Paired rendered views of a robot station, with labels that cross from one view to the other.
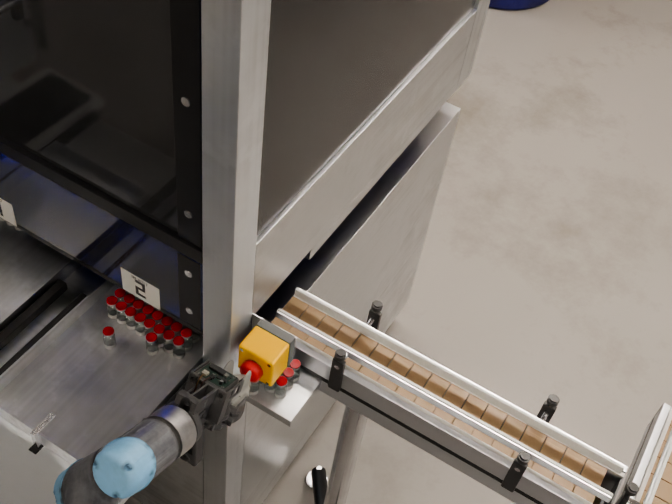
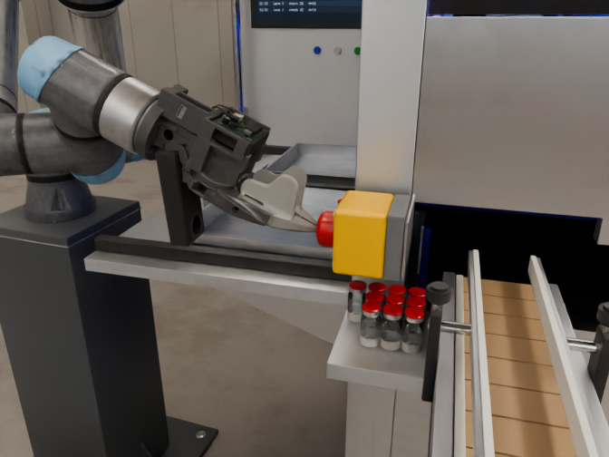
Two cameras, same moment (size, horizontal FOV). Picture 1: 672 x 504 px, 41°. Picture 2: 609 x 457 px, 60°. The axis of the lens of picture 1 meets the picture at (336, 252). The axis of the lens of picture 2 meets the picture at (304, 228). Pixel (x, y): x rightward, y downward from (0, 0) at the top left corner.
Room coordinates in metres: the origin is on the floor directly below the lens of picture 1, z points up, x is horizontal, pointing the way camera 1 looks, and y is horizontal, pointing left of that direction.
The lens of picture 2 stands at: (0.74, -0.41, 1.21)
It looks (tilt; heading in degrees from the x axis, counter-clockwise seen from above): 22 degrees down; 81
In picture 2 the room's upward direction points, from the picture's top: straight up
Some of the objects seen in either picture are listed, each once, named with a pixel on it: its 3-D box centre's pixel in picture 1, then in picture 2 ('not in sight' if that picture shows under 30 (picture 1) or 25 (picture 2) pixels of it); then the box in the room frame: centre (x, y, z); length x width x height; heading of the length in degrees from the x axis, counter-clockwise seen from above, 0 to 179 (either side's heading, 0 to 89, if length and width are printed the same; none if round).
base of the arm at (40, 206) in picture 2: not in sight; (57, 190); (0.36, 0.80, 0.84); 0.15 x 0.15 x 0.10
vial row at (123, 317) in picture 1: (145, 327); not in sight; (0.96, 0.33, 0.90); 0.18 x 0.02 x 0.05; 65
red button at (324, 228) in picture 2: (253, 368); (334, 229); (0.85, 0.11, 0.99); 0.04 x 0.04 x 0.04; 66
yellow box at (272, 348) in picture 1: (265, 353); (371, 233); (0.89, 0.09, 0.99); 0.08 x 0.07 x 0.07; 156
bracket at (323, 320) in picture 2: not in sight; (256, 296); (0.77, 0.33, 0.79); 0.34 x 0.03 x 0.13; 156
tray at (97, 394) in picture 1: (106, 369); (306, 222); (0.86, 0.38, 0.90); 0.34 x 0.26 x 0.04; 155
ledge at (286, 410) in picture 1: (281, 380); (401, 345); (0.92, 0.06, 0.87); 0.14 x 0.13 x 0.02; 156
